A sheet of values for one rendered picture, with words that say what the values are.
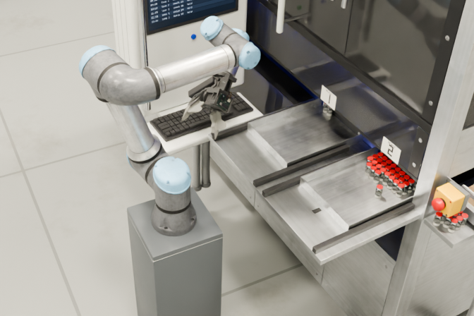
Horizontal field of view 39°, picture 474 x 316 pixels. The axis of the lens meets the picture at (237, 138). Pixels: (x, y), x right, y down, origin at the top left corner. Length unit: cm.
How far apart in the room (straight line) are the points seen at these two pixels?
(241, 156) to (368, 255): 63
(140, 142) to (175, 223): 29
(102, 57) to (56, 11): 331
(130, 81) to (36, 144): 214
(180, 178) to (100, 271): 119
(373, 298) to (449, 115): 96
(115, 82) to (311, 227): 78
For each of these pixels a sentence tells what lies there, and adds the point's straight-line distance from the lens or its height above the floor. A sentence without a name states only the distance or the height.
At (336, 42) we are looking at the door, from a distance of 237.
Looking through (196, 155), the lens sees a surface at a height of 41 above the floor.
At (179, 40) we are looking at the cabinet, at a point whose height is 111.
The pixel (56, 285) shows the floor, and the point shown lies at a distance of 320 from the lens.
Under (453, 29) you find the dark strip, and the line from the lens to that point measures 194.
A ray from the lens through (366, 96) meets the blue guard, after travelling 230.
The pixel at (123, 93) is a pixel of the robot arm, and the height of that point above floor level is 137.
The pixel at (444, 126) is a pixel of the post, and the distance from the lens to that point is 206.
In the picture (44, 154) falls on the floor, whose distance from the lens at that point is 386.
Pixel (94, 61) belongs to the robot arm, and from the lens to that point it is 194.
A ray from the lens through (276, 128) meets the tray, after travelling 253.
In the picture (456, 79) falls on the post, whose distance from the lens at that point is 197.
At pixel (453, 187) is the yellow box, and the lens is 219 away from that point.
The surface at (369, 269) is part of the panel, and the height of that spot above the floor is 45.
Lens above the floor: 243
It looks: 39 degrees down
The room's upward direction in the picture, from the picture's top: 2 degrees clockwise
